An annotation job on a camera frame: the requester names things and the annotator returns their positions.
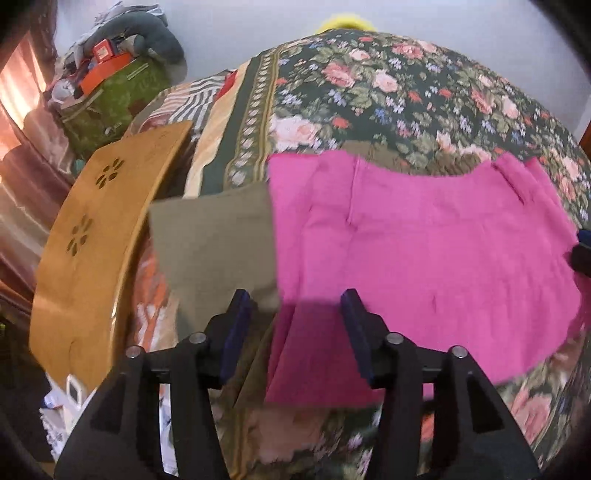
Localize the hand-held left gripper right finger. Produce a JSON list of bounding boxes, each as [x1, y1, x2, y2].
[[341, 289, 541, 480]]

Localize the striped cloth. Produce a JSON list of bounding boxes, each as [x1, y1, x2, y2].
[[131, 76, 227, 139]]

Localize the red box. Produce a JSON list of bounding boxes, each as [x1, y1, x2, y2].
[[92, 39, 116, 63]]

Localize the orange box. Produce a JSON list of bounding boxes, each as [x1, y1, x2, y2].
[[78, 52, 134, 93]]

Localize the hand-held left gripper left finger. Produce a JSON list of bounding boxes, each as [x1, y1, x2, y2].
[[54, 289, 253, 480]]

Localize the pile of light clothes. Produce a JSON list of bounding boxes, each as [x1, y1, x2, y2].
[[65, 0, 162, 51]]

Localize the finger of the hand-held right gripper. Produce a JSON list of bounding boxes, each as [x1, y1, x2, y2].
[[568, 228, 591, 278]]

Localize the grey plush toy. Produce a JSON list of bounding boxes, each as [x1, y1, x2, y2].
[[90, 11, 188, 65]]

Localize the green patterned storage bag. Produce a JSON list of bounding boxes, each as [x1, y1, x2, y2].
[[62, 58, 174, 155]]

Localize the brown curtain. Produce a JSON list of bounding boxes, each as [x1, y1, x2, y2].
[[0, 28, 79, 305]]

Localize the yellow cushion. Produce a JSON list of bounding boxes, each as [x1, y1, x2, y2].
[[316, 14, 375, 34]]

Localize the floral bedspread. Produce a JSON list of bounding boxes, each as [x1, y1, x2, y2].
[[134, 30, 591, 480]]

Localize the olive green cloth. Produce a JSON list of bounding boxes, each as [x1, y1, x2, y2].
[[131, 71, 259, 480]]

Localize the pink pants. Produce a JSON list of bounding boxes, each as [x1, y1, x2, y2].
[[264, 151, 583, 409]]

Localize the olive green pants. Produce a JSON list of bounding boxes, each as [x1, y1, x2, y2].
[[148, 141, 490, 411]]

